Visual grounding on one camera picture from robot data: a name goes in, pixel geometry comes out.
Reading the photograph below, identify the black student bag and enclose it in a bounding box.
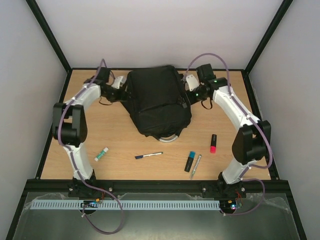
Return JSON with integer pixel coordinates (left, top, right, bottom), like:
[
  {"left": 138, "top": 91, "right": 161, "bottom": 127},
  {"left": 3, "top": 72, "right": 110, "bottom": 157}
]
[{"left": 123, "top": 65, "right": 192, "bottom": 143}]

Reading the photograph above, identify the blue whiteboard pen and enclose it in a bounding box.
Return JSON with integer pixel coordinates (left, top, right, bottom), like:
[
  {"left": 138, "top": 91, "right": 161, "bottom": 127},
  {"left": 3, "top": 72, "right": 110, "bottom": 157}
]
[{"left": 134, "top": 151, "right": 163, "bottom": 160}]

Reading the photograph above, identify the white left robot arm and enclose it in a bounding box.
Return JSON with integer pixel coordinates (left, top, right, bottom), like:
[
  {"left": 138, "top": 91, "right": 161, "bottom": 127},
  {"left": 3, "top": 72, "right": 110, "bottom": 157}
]
[{"left": 52, "top": 67, "right": 127, "bottom": 181}]

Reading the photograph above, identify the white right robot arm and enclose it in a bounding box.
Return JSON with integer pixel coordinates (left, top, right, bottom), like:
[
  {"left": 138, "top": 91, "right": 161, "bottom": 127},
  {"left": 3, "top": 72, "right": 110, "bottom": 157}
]
[{"left": 182, "top": 64, "right": 272, "bottom": 196}]

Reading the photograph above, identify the pink highlighter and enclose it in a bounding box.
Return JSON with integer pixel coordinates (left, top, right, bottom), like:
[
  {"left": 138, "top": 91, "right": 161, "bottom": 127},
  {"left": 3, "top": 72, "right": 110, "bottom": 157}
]
[{"left": 210, "top": 134, "right": 217, "bottom": 154}]

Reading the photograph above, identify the blue highlighter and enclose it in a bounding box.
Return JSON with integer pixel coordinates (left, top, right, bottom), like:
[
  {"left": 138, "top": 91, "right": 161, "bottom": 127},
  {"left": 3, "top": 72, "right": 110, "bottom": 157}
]
[{"left": 184, "top": 151, "right": 196, "bottom": 173}]

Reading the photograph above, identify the green glue stick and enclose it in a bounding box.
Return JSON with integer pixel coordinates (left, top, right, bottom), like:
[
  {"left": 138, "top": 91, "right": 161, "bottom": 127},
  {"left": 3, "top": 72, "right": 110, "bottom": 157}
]
[{"left": 94, "top": 147, "right": 109, "bottom": 162}]

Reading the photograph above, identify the silver marker pen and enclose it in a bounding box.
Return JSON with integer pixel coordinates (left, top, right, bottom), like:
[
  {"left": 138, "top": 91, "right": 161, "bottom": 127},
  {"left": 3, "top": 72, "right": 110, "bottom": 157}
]
[{"left": 190, "top": 154, "right": 202, "bottom": 180}]

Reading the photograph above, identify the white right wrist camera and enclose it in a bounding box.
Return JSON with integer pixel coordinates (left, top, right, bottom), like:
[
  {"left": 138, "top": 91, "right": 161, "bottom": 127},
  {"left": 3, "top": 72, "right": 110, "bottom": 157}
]
[{"left": 185, "top": 74, "right": 199, "bottom": 92}]

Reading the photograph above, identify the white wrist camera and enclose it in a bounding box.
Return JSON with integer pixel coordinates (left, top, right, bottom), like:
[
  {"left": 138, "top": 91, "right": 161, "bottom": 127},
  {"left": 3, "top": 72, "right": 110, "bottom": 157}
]
[
  {"left": 185, "top": 74, "right": 199, "bottom": 92},
  {"left": 111, "top": 76, "right": 127, "bottom": 89}
]

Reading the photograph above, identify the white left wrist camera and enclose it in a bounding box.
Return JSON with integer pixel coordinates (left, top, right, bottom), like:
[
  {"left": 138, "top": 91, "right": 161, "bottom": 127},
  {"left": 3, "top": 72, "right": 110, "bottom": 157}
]
[{"left": 111, "top": 76, "right": 127, "bottom": 89}]

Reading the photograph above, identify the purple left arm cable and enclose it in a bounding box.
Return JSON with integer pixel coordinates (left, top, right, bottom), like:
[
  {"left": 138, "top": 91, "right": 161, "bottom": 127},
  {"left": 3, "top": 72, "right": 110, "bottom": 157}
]
[{"left": 57, "top": 58, "right": 126, "bottom": 235}]

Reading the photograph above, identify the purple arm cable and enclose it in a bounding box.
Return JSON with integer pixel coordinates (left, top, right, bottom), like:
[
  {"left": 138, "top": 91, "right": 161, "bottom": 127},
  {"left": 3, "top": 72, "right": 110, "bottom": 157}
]
[
  {"left": 183, "top": 52, "right": 273, "bottom": 217},
  {"left": 57, "top": 58, "right": 126, "bottom": 235}
]

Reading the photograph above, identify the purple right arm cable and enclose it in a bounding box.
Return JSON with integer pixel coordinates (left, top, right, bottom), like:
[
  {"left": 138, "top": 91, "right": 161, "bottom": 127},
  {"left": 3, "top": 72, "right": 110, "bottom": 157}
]
[{"left": 183, "top": 52, "right": 273, "bottom": 217}]

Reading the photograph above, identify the black front mounting rail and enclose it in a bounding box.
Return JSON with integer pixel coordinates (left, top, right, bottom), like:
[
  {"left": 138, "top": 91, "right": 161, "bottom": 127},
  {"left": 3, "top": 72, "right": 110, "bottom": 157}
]
[{"left": 22, "top": 179, "right": 293, "bottom": 199}]

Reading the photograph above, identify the light blue cable duct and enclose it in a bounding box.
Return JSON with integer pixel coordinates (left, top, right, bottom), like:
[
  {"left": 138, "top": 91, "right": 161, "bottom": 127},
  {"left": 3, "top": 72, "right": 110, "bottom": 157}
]
[{"left": 30, "top": 199, "right": 221, "bottom": 211}]

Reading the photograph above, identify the black left frame post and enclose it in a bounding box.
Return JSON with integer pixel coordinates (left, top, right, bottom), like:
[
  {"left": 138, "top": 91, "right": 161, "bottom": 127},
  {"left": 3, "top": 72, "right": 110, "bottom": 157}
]
[{"left": 24, "top": 0, "right": 73, "bottom": 73}]

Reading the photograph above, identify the black frame post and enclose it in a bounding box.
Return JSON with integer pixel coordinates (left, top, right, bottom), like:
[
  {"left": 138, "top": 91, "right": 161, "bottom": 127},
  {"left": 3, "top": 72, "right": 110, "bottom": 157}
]
[
  {"left": 243, "top": 0, "right": 294, "bottom": 76},
  {"left": 24, "top": 0, "right": 73, "bottom": 73}
]

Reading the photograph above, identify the black right frame post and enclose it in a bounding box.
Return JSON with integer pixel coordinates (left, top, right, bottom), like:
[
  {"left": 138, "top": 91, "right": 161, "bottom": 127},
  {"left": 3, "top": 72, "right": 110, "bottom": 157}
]
[{"left": 243, "top": 0, "right": 294, "bottom": 76}]

